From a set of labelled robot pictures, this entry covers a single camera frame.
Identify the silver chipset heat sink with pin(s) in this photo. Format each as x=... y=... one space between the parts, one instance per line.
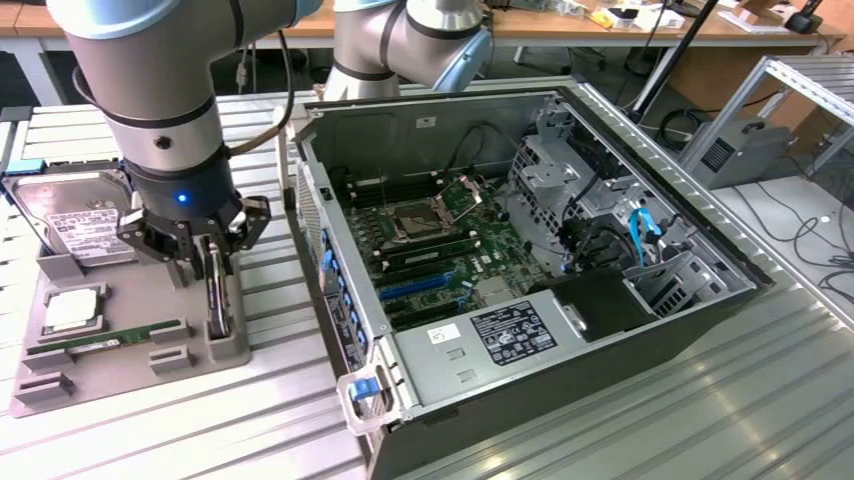
x=495 y=292

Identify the silver CPU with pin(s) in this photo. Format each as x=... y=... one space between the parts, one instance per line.
x=69 y=310

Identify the grey computer tower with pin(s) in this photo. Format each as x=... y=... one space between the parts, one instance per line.
x=740 y=155

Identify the plain white box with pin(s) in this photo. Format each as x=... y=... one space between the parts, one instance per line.
x=663 y=20

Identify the perforated metal drive cage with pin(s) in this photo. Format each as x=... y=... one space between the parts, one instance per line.
x=543 y=175

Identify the white box with yellow label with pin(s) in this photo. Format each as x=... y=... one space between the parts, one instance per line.
x=616 y=17

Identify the black RAM stick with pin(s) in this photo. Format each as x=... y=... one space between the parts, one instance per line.
x=427 y=254

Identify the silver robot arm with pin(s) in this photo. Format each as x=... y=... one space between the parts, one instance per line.
x=153 y=75

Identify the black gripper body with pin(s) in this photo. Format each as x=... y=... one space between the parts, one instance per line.
x=180 y=190

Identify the blue case latch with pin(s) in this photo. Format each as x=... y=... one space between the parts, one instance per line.
x=362 y=390

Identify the green RAM stick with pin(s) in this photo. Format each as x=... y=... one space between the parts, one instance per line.
x=127 y=336

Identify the flat open cardboard box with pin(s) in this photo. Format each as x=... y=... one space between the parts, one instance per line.
x=754 y=12

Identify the grey parts rack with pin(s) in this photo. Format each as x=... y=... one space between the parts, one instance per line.
x=133 y=310

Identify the blue expansion slot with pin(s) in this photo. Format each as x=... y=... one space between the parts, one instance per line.
x=414 y=286

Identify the black stand pole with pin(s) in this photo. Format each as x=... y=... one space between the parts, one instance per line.
x=674 y=55

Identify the open metal socket cover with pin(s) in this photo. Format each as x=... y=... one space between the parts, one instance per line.
x=460 y=197

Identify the long wooden desk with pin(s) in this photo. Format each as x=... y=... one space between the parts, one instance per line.
x=547 y=27

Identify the CPU socket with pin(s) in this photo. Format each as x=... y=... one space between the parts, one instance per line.
x=416 y=222

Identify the small black device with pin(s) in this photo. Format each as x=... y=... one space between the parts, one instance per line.
x=802 y=22

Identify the graphics card with metal bracket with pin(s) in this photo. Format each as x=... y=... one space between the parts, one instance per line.
x=219 y=300

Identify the green motherboard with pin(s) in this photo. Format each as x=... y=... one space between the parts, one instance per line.
x=494 y=250

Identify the grey power supply unit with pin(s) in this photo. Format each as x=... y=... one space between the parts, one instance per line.
x=454 y=370

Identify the hard disk with blue caddy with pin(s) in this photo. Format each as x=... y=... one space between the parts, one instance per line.
x=67 y=220

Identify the metal disk bay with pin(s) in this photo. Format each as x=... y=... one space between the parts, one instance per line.
x=674 y=290

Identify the aluminium profile frame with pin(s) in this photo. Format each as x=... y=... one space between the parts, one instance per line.
x=801 y=70

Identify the open black PC case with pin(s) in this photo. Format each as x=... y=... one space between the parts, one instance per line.
x=600 y=380

